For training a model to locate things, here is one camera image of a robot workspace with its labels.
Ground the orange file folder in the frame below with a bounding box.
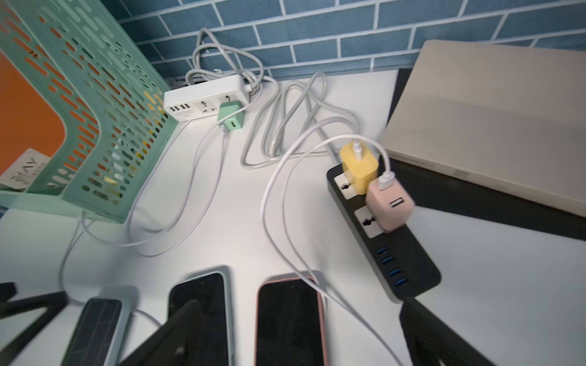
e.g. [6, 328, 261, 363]
[1, 55, 66, 191]

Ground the phone green case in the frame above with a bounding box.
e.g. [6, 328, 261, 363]
[168, 265, 234, 365]

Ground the pink charger plug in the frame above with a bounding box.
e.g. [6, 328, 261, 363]
[366, 177, 415, 233]

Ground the phone pink case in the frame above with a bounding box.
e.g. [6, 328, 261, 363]
[255, 278, 329, 366]

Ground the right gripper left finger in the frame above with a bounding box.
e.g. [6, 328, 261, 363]
[119, 300, 204, 365]

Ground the green plastic file basket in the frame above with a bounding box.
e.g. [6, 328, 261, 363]
[1, 1, 177, 223]

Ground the green charger plug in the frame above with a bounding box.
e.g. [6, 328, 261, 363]
[218, 101, 244, 131]

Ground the black power strip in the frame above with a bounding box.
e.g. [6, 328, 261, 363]
[326, 165, 442, 303]

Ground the yellow charger plug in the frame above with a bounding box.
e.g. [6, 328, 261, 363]
[340, 140, 378, 195]

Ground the phone white cable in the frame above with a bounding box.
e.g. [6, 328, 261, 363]
[259, 116, 363, 294]
[58, 123, 230, 328]
[280, 133, 406, 366]

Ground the white power strip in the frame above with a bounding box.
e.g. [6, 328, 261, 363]
[163, 75, 250, 122]

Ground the phone blue case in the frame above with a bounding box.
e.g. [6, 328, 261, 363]
[62, 297, 131, 366]

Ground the coiled white power cord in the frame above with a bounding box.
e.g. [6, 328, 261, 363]
[185, 28, 360, 171]

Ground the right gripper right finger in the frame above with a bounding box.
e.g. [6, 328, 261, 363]
[399, 297, 492, 365]

